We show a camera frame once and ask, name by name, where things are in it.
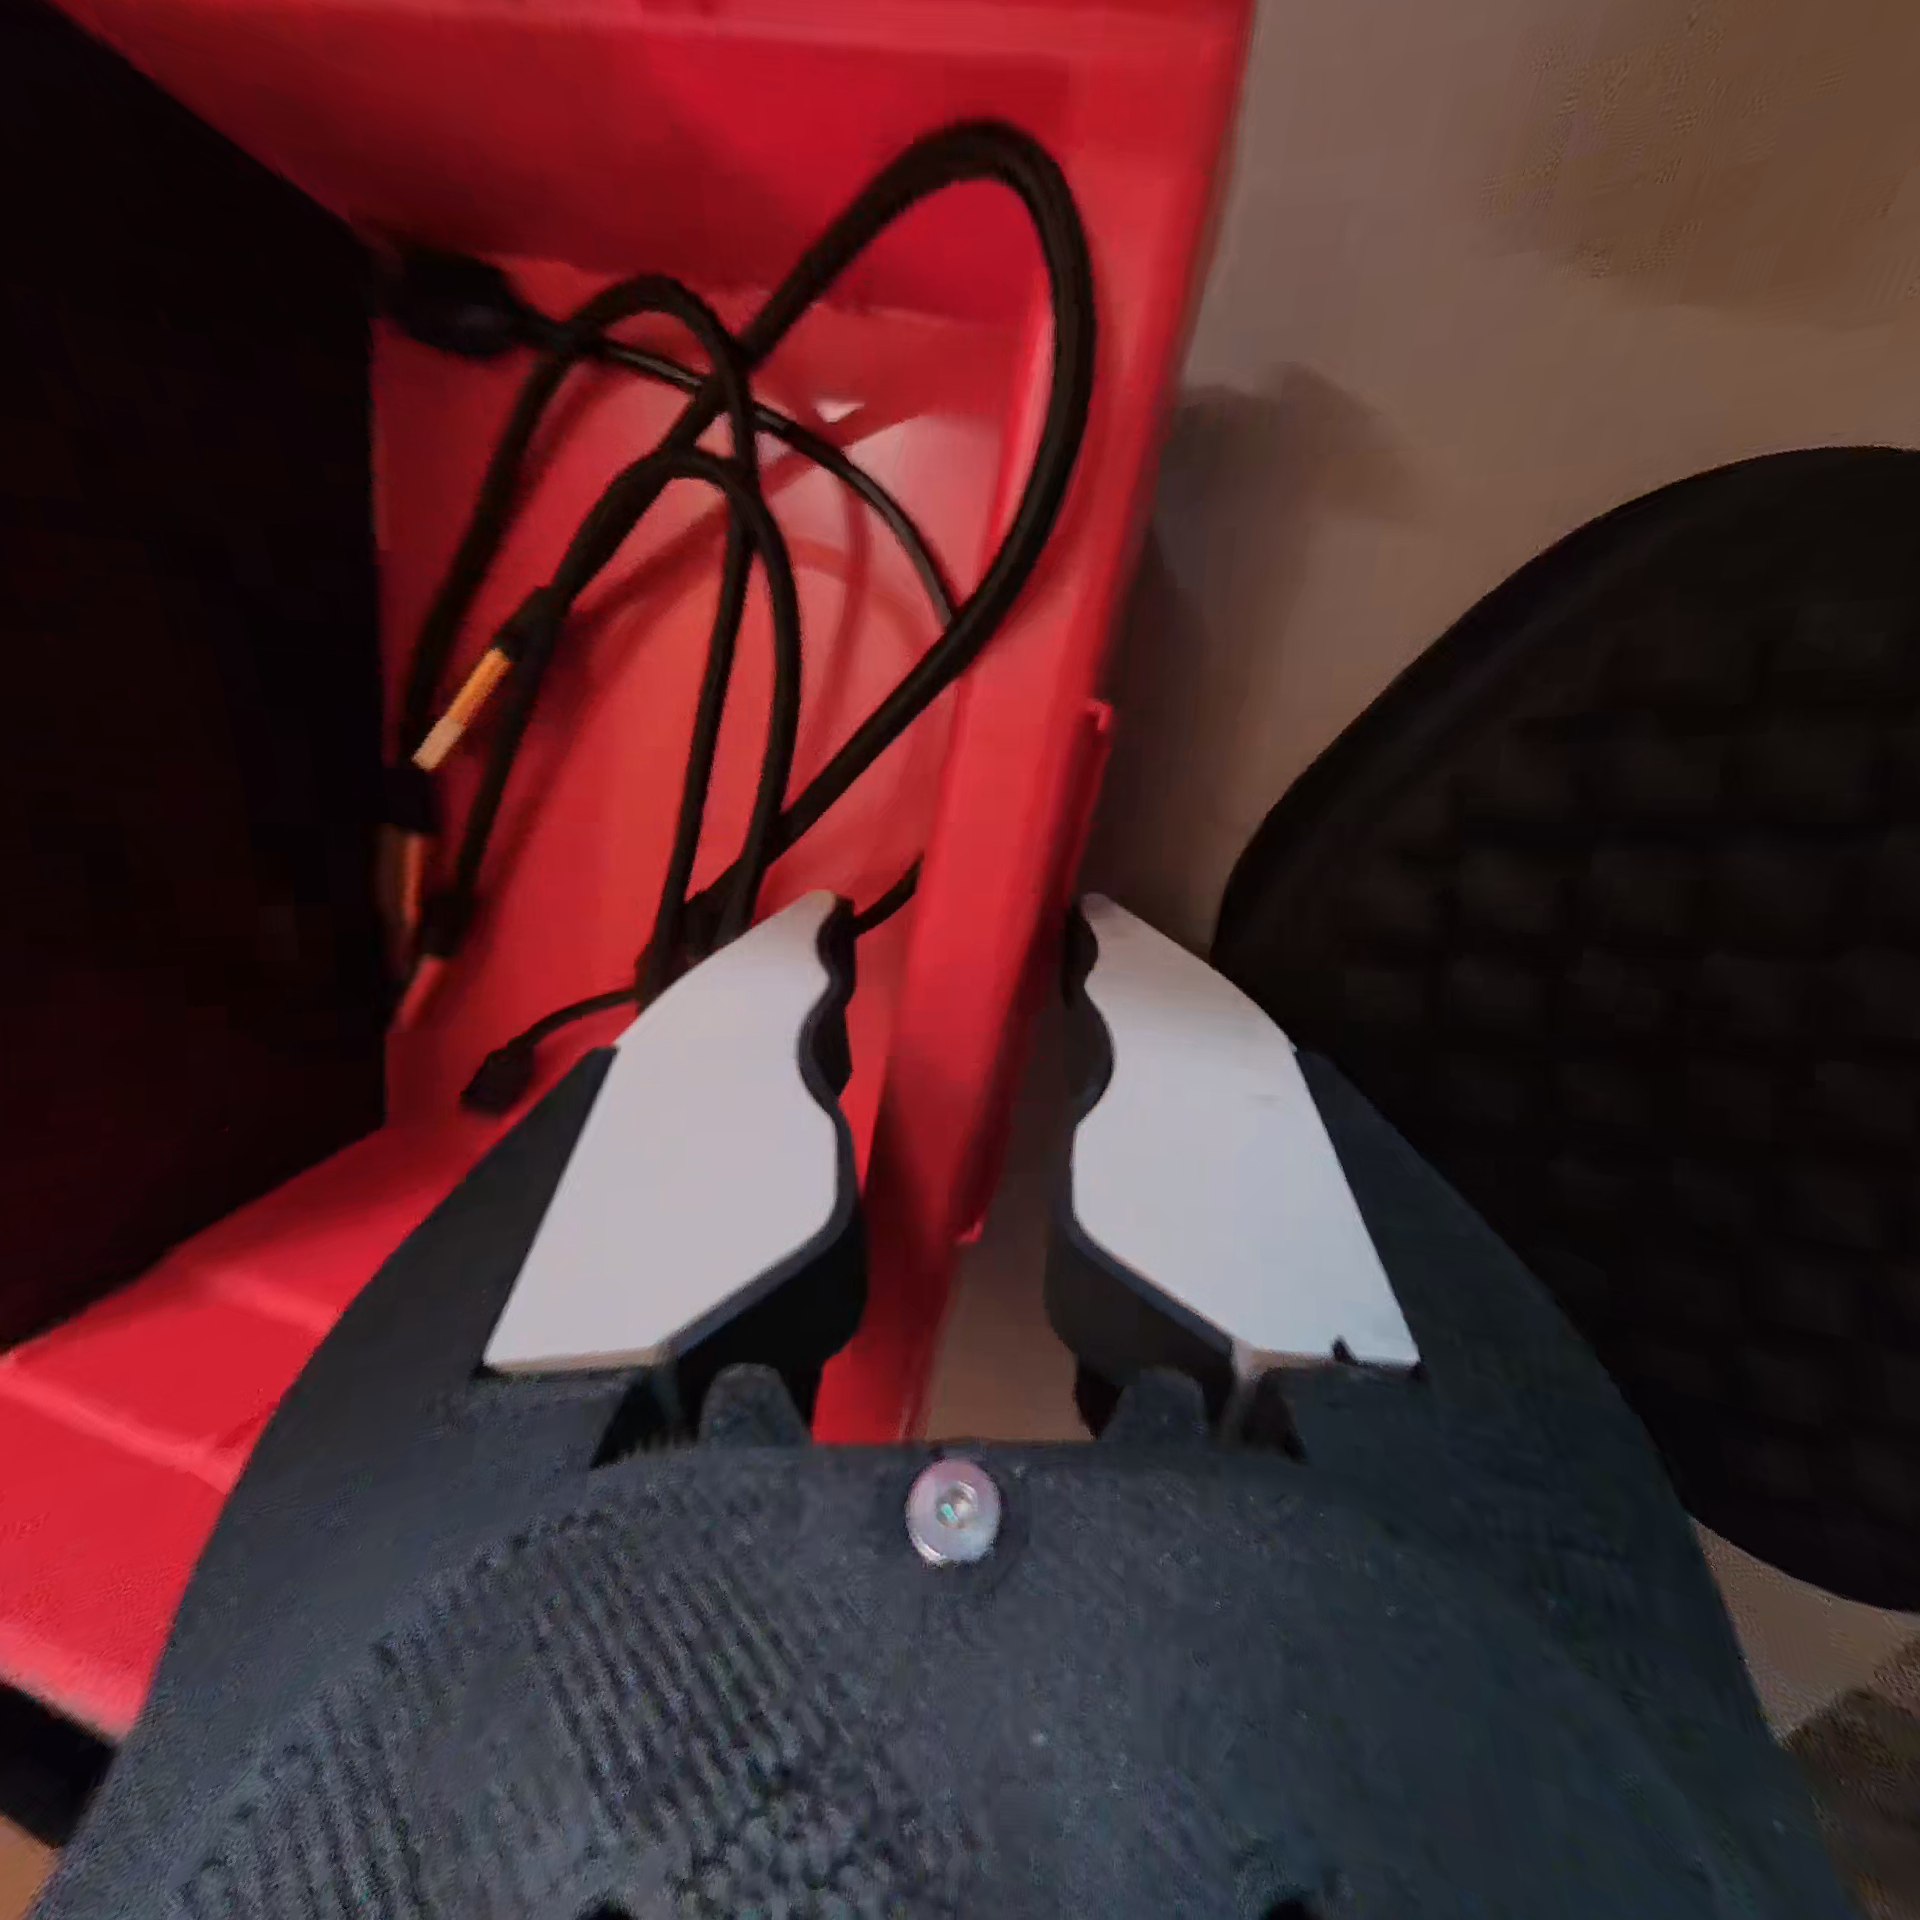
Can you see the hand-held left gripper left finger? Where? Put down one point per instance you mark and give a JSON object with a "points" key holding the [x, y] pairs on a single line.
{"points": [[691, 1172]]}

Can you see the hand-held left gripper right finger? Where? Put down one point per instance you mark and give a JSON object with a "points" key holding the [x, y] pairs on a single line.
{"points": [[1230, 1186]]}

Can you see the red plastic bin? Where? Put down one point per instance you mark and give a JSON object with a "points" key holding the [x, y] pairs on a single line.
{"points": [[751, 90]]}

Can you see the black mesh pad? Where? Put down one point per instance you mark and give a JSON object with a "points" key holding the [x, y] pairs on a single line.
{"points": [[1621, 974]]}

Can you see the black bin divider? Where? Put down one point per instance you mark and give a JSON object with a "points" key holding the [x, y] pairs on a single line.
{"points": [[181, 675]]}

